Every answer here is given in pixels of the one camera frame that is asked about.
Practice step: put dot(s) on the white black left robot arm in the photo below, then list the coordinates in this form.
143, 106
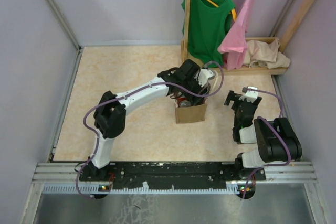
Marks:
110, 116

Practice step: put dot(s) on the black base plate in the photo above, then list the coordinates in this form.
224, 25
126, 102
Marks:
166, 175

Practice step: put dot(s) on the red can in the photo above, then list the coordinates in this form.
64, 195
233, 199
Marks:
180, 97

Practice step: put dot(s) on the green tank top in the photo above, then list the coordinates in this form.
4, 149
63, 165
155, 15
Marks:
209, 23

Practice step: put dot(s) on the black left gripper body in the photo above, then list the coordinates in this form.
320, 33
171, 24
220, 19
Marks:
193, 85

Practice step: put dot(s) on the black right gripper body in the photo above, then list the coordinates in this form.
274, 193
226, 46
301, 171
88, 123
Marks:
235, 107

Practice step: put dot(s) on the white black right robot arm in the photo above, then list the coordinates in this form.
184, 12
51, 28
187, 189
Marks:
277, 143

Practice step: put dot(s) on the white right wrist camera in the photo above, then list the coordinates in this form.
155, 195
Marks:
250, 94

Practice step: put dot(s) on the brown canvas bag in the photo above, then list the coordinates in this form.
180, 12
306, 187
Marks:
193, 114

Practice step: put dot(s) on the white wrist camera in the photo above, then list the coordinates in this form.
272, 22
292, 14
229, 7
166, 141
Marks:
250, 94
203, 76

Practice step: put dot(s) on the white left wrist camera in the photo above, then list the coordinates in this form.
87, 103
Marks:
203, 76

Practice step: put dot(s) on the purple can front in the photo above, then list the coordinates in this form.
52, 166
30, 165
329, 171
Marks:
184, 104

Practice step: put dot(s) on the pink shirt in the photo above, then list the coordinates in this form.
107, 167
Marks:
234, 47

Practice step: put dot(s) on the beige crumpled cloth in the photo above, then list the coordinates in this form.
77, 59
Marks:
263, 54

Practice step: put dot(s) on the wooden clothes rack frame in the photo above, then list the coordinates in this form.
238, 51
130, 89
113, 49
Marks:
284, 41

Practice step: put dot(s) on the aluminium rail frame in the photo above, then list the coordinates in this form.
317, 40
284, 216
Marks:
52, 178

